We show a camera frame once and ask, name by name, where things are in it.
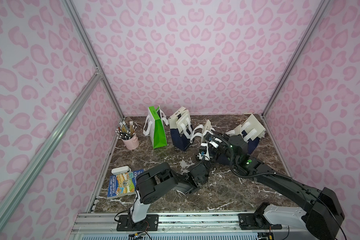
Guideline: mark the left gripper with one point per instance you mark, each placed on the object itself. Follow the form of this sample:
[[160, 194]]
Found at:
[[202, 173]]

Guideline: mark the beige navy bag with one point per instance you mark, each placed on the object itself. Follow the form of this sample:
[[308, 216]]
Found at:
[[236, 131], [205, 132], [252, 131], [181, 128]]

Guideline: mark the green white takeout bag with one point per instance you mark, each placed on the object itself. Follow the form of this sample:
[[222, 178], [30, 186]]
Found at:
[[154, 127]]

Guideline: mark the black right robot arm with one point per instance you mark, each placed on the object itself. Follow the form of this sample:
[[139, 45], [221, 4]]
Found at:
[[323, 213]]

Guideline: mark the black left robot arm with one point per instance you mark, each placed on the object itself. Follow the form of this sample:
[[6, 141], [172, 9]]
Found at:
[[154, 183]]

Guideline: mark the white small box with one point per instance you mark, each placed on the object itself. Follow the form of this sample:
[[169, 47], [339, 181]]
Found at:
[[120, 170]]

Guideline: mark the illustrated paperback book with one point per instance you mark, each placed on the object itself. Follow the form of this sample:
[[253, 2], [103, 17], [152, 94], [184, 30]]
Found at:
[[123, 184]]

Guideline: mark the pink pencil cup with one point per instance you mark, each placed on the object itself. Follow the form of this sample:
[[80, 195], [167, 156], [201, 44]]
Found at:
[[127, 133]]

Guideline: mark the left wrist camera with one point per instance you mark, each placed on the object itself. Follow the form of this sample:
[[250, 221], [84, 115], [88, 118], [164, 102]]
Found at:
[[204, 152]]

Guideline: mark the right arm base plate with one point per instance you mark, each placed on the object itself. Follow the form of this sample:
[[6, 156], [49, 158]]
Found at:
[[256, 221]]

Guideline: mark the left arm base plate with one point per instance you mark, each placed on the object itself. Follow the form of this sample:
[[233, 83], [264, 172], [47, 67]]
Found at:
[[125, 223]]

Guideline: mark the aluminium frame rail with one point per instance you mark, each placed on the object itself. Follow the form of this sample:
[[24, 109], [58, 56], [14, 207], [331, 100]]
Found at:
[[29, 175]]

